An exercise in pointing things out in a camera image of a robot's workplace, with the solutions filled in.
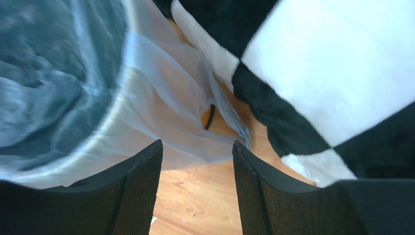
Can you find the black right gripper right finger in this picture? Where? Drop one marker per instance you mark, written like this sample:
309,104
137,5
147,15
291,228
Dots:
274,203

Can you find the black white checkered pillow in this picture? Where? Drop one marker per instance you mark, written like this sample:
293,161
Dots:
332,80

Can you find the translucent blue plastic bag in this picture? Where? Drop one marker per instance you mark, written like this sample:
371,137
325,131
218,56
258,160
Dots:
86,84

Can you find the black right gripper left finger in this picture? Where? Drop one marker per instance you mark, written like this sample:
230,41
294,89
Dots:
117,201

